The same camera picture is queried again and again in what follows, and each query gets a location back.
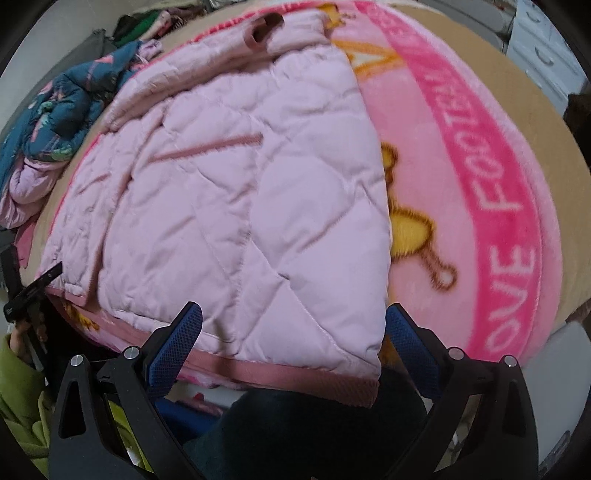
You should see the pink quilted jacket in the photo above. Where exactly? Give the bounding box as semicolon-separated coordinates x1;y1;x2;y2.
40;7;392;407

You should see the green sleeve forearm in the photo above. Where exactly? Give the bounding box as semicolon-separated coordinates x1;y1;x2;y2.
0;335;52;478

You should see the pile of folded clothes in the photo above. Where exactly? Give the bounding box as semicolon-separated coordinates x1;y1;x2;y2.
110;1;211;47

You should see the person's left hand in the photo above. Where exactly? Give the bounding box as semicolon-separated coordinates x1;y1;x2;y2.
3;320;35;371

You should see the navy flamingo print duvet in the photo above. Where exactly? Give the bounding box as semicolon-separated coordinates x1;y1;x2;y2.
1;40;142;185

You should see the tan bed sheet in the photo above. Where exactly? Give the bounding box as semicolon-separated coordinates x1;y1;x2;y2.
18;0;591;324

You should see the white drawer cabinet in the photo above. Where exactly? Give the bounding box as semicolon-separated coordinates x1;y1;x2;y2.
506;0;588;116

